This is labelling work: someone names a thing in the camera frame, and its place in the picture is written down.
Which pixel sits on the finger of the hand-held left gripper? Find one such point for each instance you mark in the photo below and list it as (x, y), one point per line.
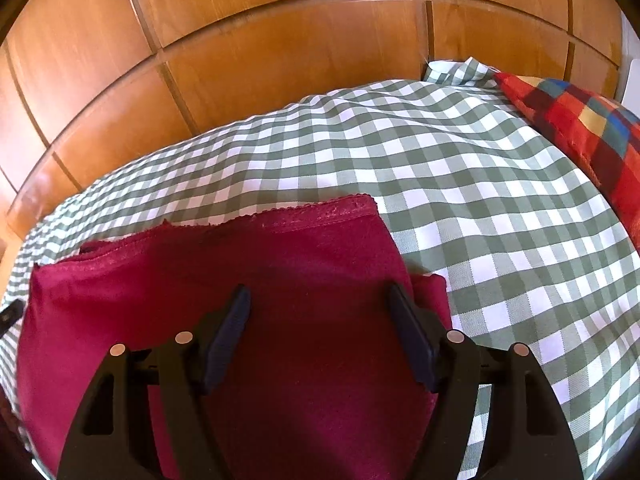
(9, 316)

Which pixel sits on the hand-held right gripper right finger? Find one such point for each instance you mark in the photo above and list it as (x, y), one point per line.
(417, 340)

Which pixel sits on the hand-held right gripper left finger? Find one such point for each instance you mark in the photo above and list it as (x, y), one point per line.
(225, 345)

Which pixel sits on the dark red garment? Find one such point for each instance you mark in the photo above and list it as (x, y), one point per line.
(310, 270)

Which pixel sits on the green white checked bed sheet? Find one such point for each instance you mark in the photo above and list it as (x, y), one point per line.
(450, 160)

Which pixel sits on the red multicolour plaid pillow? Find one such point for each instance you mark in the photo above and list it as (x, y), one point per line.
(590, 120)

